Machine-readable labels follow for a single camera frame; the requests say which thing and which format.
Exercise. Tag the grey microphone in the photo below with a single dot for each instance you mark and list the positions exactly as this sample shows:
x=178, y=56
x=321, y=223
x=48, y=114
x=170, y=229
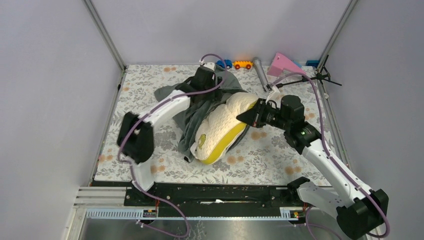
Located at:
x=257, y=64

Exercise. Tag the yellow toy wagon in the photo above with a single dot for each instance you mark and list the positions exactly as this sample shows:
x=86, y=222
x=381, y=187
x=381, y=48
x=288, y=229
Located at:
x=242, y=64

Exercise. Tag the pink wedge block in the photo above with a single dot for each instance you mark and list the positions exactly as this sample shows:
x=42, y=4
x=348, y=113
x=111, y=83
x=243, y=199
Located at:
x=281, y=63

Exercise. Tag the black mini tripod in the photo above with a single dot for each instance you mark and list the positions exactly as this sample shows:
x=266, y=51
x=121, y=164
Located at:
x=322, y=75

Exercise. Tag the zebra and grey pillowcase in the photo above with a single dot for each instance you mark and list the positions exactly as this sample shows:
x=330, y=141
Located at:
x=189, y=120

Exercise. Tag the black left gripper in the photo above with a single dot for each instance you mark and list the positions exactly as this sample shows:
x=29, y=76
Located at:
x=215, y=95

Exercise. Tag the blue block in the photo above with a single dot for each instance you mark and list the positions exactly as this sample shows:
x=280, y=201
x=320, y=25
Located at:
x=312, y=63

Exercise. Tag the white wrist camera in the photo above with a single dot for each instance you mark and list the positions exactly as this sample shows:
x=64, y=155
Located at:
x=209, y=65
x=272, y=92

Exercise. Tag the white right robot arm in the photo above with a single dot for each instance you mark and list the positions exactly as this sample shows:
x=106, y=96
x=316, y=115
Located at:
x=356, y=207

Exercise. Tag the blue toy car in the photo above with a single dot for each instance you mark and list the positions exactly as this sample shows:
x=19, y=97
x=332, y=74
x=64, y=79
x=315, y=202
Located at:
x=227, y=64

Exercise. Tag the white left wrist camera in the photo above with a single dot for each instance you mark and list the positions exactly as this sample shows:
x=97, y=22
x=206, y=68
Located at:
x=209, y=65

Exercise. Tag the white and yellow pillow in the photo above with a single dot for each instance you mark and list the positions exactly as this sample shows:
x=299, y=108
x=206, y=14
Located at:
x=220, y=129

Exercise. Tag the floral patterned table mat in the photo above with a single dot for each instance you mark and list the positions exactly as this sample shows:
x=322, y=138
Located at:
x=261, y=158

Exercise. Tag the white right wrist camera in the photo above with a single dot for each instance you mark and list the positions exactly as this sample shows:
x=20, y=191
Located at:
x=272, y=92

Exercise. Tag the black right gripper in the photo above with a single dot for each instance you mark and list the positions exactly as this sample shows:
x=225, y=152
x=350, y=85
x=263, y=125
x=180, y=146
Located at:
x=255, y=115

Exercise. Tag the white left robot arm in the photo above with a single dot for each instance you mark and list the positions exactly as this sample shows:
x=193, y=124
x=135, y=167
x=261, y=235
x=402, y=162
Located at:
x=136, y=135

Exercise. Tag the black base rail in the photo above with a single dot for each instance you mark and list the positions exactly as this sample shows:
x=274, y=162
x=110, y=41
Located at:
x=214, y=200

